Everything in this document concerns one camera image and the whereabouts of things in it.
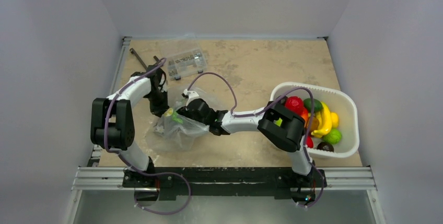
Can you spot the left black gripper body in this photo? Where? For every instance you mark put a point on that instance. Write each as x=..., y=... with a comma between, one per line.
x=158, y=100

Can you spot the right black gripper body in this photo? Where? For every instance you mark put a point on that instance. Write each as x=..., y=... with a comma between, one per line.
x=186, y=113

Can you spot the clear plastic bag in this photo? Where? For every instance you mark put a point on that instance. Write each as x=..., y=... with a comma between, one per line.
x=172, y=132

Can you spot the red fake fruit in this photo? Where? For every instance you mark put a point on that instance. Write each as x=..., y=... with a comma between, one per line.
x=295, y=104

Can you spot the orange fake fruit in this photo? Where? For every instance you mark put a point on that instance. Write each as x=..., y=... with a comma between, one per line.
x=305, y=115

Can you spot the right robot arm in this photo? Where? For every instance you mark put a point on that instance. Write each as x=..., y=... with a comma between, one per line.
x=282, y=127

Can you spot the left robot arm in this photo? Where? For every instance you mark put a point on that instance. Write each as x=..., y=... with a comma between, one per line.
x=112, y=124

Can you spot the dark green fake avocado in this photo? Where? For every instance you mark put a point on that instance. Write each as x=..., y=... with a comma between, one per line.
x=313, y=105

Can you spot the yellow fake banana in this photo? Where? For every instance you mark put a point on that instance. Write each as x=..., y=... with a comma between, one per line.
x=325, y=122

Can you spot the yellow fake lemon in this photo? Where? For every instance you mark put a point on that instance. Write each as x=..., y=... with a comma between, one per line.
x=334, y=120

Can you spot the bumpy green fake fruit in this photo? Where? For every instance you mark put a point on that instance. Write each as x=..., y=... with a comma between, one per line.
x=333, y=137

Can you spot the clear plastic screw box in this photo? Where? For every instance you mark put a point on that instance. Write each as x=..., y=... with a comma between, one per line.
x=184, y=57

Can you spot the black metal T-wrench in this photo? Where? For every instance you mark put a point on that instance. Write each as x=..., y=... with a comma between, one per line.
x=141, y=61

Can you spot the red apple in basket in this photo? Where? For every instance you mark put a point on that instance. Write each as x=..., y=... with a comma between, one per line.
x=309, y=142

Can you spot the white plastic basket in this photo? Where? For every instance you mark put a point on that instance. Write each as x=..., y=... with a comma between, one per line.
x=339, y=103

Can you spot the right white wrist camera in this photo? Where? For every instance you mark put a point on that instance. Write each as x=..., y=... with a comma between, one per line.
x=190, y=95

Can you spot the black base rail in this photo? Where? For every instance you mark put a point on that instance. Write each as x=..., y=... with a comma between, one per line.
x=275, y=182

